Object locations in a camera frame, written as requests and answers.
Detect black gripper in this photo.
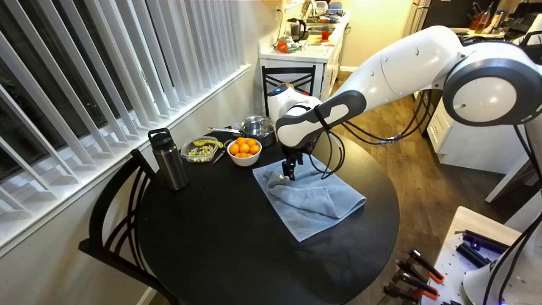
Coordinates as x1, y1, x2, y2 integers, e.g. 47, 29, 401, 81
281, 146, 308, 176

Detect light blue towel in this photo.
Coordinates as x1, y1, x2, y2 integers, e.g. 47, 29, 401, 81
252, 156, 366, 242

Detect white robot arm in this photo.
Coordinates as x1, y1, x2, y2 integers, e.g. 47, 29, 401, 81
269, 25, 542, 305

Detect small steel pot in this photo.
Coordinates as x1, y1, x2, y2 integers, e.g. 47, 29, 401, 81
230, 115, 273, 139

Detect white bowl of oranges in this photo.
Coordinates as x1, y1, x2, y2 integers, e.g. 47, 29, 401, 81
227, 137, 263, 168

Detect glass bowl with food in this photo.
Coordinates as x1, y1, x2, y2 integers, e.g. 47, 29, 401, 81
183, 137, 224, 163

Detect white kitchen cabinet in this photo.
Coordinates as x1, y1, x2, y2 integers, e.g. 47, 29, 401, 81
259, 20, 349, 98

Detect round black table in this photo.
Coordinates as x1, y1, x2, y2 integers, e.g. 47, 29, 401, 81
137, 141, 400, 305

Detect black water bottle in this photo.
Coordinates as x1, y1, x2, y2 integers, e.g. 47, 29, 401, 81
147, 129, 188, 191

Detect black kettle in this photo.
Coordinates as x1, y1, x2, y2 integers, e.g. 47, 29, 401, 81
286, 19, 308, 42

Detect black metal chair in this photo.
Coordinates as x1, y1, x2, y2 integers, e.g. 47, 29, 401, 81
78, 149, 180, 305

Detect wooden board with tools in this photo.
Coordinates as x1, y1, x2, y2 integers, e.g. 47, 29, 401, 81
383, 205, 523, 305

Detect white vertical blinds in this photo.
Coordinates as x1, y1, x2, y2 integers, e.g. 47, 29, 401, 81
0, 0, 244, 247

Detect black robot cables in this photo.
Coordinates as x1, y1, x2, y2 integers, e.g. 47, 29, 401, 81
307, 90, 542, 305

